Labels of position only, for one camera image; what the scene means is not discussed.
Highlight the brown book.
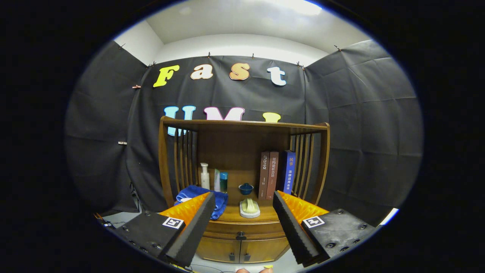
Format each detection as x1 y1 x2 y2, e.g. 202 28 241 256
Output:
266 151 279 201
258 152 269 201

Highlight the black backdrop cloth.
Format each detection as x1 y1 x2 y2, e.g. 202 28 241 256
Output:
64 40 423 226

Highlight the black device with cables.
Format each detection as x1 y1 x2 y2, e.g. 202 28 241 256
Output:
95 212 116 229

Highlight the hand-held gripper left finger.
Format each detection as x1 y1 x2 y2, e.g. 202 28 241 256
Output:
114 191 216 268

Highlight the wooden cabinet door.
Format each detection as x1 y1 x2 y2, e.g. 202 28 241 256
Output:
239 237 290 264
196 237 241 263

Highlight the wooden countertop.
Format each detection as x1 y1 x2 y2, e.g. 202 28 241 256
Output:
174 190 315 223

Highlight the blue book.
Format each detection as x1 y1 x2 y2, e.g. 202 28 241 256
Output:
282 150 297 195

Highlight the wooden drawer with black knob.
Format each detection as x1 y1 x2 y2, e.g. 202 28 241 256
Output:
203 220 288 240

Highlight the wooden cabinet with slatted sides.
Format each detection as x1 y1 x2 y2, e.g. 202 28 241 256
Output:
158 116 331 264

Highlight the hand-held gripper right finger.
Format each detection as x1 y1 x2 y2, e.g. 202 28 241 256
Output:
273 190 379 267

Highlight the white pump bottle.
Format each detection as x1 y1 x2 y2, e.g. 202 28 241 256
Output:
200 163 210 190

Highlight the thin black cable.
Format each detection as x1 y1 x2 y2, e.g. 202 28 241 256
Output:
189 264 228 273

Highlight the blue folded towel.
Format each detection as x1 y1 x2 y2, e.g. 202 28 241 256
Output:
174 185 228 220

